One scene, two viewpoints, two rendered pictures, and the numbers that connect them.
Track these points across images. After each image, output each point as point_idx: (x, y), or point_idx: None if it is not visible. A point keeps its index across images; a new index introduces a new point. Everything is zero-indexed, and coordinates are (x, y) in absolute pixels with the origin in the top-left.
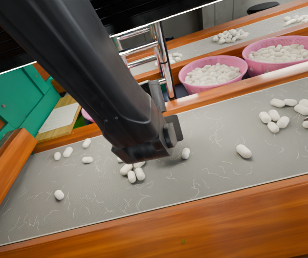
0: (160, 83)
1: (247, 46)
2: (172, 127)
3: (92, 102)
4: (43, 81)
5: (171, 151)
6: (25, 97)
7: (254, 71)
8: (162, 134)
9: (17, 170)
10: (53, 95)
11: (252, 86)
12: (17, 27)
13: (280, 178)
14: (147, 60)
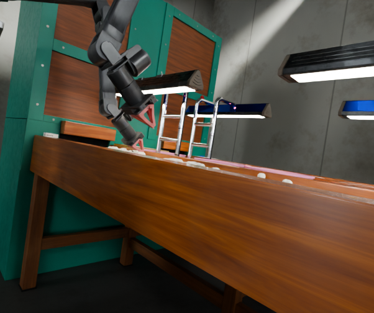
0: (173, 140)
1: (274, 169)
2: (117, 111)
3: (99, 81)
4: (155, 133)
5: (107, 112)
6: (136, 130)
7: None
8: (107, 102)
9: (94, 136)
10: (153, 144)
11: (206, 161)
12: None
13: None
14: (202, 145)
